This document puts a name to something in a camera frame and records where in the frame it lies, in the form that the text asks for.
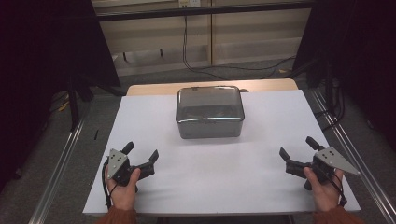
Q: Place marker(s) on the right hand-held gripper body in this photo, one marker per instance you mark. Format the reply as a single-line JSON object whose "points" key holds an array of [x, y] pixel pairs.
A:
{"points": [[330, 158]]}

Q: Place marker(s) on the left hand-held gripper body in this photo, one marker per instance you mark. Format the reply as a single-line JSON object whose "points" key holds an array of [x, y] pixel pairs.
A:
{"points": [[118, 161]]}

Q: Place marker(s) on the clear plastic storage box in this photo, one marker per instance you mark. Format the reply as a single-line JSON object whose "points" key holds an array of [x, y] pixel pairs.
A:
{"points": [[208, 130]]}

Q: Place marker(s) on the clear plastic box lid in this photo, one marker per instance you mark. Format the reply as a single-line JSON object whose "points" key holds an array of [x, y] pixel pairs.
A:
{"points": [[208, 99]]}

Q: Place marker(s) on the person's left hand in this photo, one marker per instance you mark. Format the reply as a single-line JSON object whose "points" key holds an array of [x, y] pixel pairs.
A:
{"points": [[124, 196]]}

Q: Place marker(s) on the person's right hand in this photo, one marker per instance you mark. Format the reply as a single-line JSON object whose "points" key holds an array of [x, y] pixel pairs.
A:
{"points": [[325, 194]]}

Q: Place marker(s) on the small black floor item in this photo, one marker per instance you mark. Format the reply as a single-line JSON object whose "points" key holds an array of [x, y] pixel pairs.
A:
{"points": [[96, 134]]}

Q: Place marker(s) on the wooden table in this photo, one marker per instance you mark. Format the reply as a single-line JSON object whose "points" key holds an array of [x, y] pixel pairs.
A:
{"points": [[155, 88]]}

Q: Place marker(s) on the white table cover board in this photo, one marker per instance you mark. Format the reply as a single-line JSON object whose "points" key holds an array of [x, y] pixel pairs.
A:
{"points": [[218, 180]]}

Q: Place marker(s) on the black metal stand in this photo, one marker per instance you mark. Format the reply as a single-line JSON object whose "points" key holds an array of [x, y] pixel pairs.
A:
{"points": [[73, 105]]}

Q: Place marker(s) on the yellow floor item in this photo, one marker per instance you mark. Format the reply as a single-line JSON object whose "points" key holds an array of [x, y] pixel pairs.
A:
{"points": [[63, 106]]}

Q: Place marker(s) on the black curtain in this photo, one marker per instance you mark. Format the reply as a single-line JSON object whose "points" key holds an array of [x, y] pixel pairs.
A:
{"points": [[367, 46], [37, 62]]}

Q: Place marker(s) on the black horizontal bar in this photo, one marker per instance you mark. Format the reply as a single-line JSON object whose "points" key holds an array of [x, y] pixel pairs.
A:
{"points": [[155, 14]]}

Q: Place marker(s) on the metal floor rail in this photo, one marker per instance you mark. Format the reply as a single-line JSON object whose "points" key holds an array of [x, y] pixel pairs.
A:
{"points": [[56, 177], [351, 146]]}

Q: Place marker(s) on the small black wall peg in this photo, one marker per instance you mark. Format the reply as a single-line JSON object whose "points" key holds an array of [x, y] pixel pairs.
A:
{"points": [[161, 52], [124, 56]]}

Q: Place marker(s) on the white wall outlet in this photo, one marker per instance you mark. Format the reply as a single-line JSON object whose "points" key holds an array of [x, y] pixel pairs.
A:
{"points": [[190, 3]]}

